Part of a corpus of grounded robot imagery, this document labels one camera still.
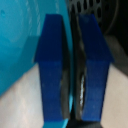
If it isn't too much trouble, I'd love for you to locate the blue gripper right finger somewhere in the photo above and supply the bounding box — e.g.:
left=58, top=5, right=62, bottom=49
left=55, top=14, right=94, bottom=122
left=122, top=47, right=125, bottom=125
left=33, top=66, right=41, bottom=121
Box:
left=75, top=14, right=115, bottom=123

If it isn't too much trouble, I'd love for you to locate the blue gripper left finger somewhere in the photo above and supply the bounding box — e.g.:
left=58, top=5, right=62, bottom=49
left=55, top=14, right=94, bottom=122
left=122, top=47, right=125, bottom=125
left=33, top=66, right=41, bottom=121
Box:
left=33, top=13, right=71, bottom=124

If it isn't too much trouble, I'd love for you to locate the black air fryer drawer basket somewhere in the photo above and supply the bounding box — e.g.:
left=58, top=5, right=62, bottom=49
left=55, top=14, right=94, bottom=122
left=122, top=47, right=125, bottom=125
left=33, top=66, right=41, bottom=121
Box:
left=67, top=0, right=128, bottom=37

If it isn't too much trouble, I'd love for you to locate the blue plastic bowl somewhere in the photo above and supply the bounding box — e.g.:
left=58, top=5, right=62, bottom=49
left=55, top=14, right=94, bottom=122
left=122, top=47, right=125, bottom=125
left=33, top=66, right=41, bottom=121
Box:
left=0, top=0, right=73, bottom=98

